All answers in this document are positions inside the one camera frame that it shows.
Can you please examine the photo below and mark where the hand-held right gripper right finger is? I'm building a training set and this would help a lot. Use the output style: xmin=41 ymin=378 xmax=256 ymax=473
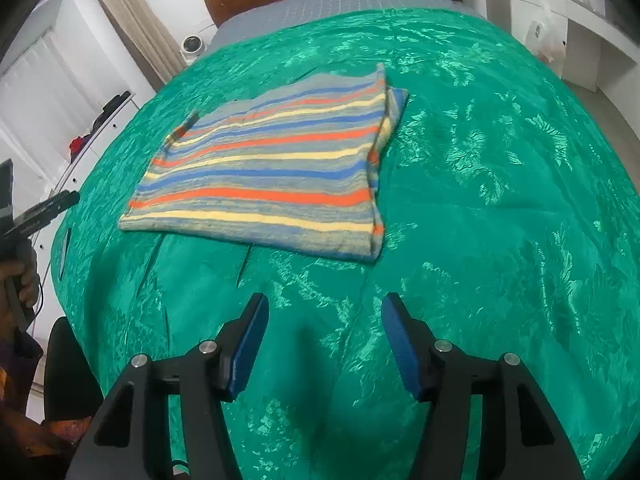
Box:
xmin=382 ymin=292 xmax=586 ymax=480

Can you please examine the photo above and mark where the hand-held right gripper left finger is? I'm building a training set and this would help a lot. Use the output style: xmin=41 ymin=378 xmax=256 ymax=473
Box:
xmin=65 ymin=292 xmax=271 ymax=480

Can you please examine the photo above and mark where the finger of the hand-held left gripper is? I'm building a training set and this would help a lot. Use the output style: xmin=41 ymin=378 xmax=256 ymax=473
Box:
xmin=4 ymin=190 xmax=81 ymax=237

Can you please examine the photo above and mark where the striped knitted sweater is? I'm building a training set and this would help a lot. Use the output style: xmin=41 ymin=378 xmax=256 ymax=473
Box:
xmin=118 ymin=62 xmax=410 ymax=264

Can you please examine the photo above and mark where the black clothes pile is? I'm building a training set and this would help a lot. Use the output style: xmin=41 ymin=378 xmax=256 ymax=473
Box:
xmin=90 ymin=91 xmax=132 ymax=133

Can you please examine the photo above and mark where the person's left hand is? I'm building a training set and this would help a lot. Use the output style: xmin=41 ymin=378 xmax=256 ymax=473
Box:
xmin=0 ymin=244 xmax=42 ymax=311

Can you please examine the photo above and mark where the white chest of drawers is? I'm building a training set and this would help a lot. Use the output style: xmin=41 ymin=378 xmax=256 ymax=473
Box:
xmin=0 ymin=91 xmax=157 ymax=286

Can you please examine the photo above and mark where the black chair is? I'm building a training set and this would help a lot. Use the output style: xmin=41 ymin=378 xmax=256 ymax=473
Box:
xmin=42 ymin=316 xmax=106 ymax=423

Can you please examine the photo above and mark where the green patterned blanket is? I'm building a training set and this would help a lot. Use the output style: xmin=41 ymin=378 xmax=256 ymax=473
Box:
xmin=50 ymin=7 xmax=640 ymax=480

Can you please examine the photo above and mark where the person's patterned clothing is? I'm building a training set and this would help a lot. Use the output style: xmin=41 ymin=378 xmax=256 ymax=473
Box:
xmin=0 ymin=305 xmax=93 ymax=461

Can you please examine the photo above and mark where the beige curtain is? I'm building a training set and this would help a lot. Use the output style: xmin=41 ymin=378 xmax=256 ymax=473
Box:
xmin=86 ymin=0 xmax=189 ymax=92

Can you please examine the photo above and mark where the grey bed sheet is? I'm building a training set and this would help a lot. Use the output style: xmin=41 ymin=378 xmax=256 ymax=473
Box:
xmin=207 ymin=0 xmax=468 ymax=53

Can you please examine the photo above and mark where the clear plastic bag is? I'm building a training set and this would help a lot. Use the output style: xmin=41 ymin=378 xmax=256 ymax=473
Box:
xmin=524 ymin=0 xmax=569 ymax=64

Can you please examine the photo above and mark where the white desk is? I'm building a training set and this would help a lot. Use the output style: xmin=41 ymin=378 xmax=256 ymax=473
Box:
xmin=481 ymin=0 xmax=640 ymax=93

